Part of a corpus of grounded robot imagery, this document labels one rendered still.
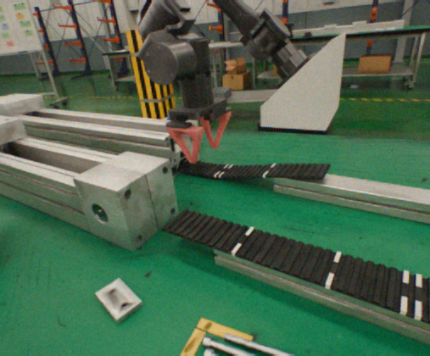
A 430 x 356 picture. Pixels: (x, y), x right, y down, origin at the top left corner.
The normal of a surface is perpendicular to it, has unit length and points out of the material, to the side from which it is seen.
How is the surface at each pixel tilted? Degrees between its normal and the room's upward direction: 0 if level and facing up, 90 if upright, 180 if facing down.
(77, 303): 0
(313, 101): 90
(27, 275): 0
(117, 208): 90
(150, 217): 90
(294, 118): 90
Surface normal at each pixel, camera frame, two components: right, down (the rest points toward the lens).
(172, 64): -0.43, 0.45
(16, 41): -0.10, 0.46
